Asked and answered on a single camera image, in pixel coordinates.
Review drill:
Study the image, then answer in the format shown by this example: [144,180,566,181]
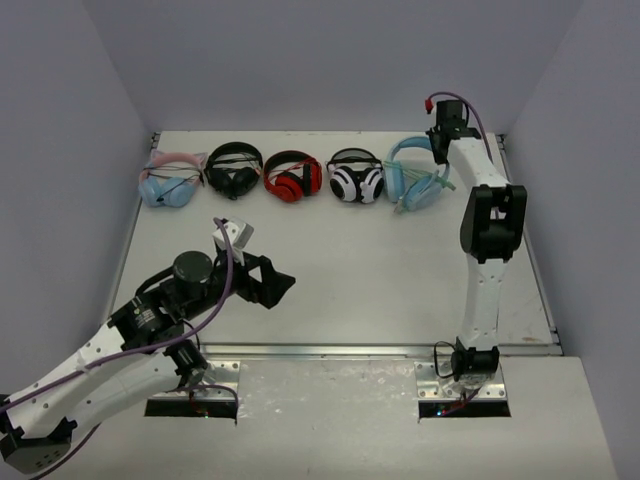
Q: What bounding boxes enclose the light blue over-ear headphones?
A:
[382,136,456,214]

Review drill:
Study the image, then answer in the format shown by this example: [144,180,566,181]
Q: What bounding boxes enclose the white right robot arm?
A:
[425,92,528,391]

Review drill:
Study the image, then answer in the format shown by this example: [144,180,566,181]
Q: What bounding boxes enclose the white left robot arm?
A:
[1,251,295,475]

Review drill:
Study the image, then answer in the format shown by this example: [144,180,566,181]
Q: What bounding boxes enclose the white black headphones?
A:
[326,147,385,204]

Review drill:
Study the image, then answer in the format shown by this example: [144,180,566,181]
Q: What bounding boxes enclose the red black headphones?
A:
[263,150,323,203]

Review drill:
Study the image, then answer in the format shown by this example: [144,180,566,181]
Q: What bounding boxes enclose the pink blue cat-ear headphones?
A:
[138,149,207,208]

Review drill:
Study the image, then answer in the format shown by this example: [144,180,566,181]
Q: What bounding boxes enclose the red white right wrist camera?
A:
[425,97,435,114]

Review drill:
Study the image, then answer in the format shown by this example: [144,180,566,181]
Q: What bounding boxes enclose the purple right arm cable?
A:
[428,91,490,151]

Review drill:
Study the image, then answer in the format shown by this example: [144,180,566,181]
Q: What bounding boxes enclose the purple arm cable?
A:
[428,91,490,151]
[0,216,240,476]

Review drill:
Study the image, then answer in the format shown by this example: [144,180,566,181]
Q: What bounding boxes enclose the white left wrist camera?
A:
[212,217,254,266]

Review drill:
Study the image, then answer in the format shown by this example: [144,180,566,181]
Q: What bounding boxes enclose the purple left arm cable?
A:
[0,216,240,476]

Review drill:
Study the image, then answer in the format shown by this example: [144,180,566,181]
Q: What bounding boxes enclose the aluminium table edge rail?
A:
[201,342,563,358]

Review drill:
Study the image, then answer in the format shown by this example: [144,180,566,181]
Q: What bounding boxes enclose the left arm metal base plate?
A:
[144,358,242,422]

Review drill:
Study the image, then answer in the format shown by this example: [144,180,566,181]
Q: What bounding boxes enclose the black right base wire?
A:
[433,340,459,381]

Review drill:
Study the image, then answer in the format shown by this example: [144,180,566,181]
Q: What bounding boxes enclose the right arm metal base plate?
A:
[414,360,511,420]

